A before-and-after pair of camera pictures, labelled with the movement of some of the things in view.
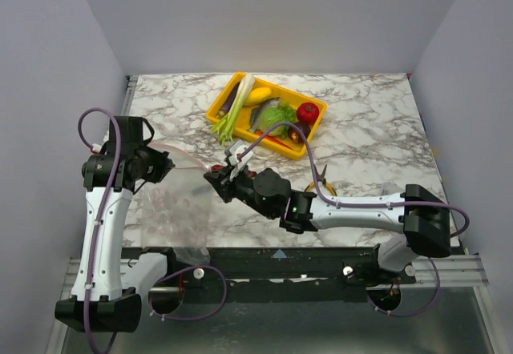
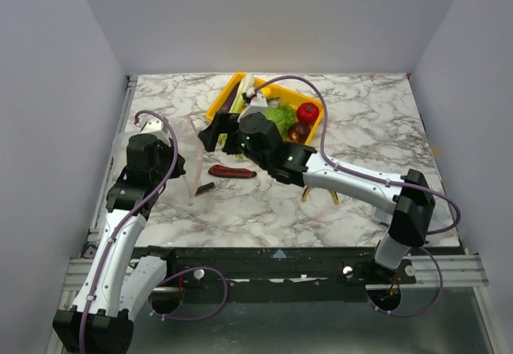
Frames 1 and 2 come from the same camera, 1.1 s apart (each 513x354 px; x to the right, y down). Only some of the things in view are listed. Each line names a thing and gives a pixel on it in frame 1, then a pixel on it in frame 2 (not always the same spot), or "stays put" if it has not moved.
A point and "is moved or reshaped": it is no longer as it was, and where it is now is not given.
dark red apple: x=296 y=135 stays put
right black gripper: x=224 y=183 → x=229 y=122
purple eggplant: x=228 y=102 stays put
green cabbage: x=280 y=113 stays put
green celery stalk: x=225 y=126 stays put
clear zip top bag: x=175 y=212 is moved or reshaped
